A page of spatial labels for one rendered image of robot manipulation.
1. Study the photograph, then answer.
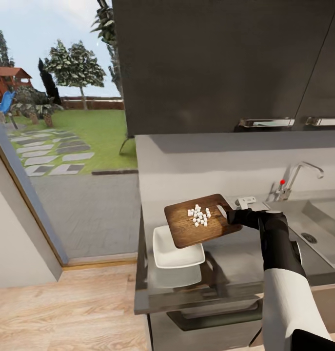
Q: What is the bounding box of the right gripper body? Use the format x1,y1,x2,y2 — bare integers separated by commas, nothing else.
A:
226,207,253,227

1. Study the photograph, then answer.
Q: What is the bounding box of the cutting board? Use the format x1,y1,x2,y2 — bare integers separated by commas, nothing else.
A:
164,194,244,249

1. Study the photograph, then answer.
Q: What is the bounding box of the bowl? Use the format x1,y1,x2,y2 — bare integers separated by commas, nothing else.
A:
153,226,205,269

